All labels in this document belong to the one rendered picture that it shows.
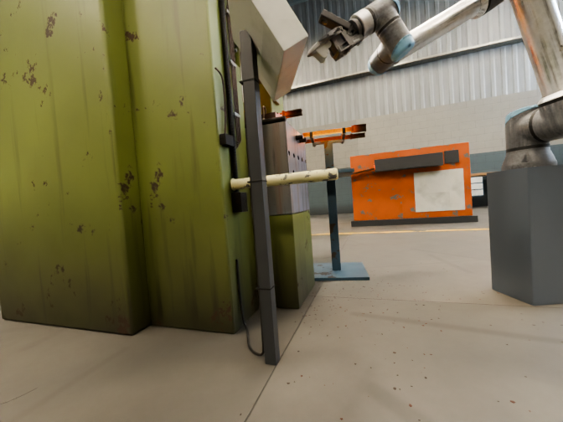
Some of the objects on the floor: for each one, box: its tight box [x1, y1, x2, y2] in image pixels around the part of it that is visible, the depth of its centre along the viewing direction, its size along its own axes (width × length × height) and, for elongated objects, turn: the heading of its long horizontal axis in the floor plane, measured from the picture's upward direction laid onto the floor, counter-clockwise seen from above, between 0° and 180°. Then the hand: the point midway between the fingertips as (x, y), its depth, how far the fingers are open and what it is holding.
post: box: [240, 29, 280, 365], centre depth 86 cm, size 4×4×108 cm
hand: (308, 52), depth 96 cm, fingers closed
